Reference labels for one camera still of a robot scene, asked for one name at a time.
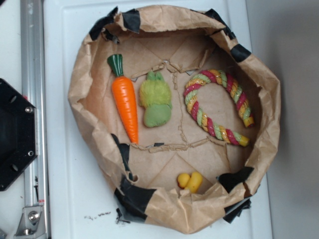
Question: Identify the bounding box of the green plush bunny toy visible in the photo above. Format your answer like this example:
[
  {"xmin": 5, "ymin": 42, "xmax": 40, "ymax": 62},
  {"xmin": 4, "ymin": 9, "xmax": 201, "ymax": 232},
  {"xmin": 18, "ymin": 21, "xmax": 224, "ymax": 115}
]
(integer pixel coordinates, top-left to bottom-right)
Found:
[{"xmin": 139, "ymin": 71, "xmax": 172, "ymax": 127}]

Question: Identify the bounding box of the silver aluminium rail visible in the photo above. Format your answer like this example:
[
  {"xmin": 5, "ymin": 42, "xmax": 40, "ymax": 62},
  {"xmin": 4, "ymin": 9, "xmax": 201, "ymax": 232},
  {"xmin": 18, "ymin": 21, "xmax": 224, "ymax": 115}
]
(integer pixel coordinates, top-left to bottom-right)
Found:
[{"xmin": 20, "ymin": 0, "xmax": 51, "ymax": 239}]

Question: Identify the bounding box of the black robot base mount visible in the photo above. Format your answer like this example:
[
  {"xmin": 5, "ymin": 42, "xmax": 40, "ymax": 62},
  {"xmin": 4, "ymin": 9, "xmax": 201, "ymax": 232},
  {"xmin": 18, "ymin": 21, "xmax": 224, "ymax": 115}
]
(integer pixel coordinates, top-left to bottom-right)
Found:
[{"xmin": 0, "ymin": 79, "xmax": 37, "ymax": 192}]

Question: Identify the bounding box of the orange plastic carrot toy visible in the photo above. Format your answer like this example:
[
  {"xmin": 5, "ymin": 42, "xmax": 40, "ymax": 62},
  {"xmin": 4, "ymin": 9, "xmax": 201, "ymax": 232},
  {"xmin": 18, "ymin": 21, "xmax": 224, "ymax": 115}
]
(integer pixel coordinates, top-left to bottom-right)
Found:
[{"xmin": 107, "ymin": 54, "xmax": 139, "ymax": 144}]

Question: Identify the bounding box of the silver corner bracket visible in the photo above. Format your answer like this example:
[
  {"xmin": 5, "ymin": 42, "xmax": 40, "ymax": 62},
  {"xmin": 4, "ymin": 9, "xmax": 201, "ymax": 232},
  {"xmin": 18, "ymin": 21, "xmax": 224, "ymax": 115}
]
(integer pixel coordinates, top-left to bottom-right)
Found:
[{"xmin": 14, "ymin": 206, "xmax": 46, "ymax": 239}]

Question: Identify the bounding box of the brown paper bag bin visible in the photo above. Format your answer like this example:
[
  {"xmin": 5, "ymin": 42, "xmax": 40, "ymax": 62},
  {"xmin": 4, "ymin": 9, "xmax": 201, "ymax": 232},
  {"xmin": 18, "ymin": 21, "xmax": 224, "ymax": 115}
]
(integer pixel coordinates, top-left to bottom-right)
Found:
[{"xmin": 68, "ymin": 5, "xmax": 281, "ymax": 234}]

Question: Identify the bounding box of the white plastic tray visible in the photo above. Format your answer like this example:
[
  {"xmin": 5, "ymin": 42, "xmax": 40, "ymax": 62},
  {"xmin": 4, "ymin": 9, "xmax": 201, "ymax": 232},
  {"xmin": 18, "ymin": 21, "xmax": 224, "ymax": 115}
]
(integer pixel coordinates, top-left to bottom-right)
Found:
[{"xmin": 43, "ymin": 0, "xmax": 273, "ymax": 239}]

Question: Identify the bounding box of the yellow rubber duck toy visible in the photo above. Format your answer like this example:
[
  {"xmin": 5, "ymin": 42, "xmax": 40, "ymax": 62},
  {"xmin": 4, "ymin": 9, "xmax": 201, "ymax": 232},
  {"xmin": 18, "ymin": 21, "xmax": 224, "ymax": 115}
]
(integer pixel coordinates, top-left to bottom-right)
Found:
[{"xmin": 177, "ymin": 172, "xmax": 203, "ymax": 193}]

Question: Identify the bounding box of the multicolour twisted rope toy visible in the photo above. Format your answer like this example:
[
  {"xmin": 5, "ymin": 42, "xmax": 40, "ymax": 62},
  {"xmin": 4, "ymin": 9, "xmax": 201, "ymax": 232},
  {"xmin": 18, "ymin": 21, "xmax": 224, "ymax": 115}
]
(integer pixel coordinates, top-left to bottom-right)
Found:
[{"xmin": 183, "ymin": 69, "xmax": 255, "ymax": 147}]

